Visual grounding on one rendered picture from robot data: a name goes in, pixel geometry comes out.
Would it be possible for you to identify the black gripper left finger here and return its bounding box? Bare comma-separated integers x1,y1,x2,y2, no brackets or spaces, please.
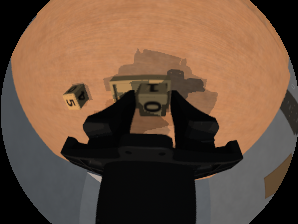
83,90,136,148

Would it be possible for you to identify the tan calendar cube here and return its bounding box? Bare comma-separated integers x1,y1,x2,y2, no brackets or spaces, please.
63,84,88,110
138,83,168,117

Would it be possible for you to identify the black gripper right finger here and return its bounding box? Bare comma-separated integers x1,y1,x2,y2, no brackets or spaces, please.
170,90,219,152

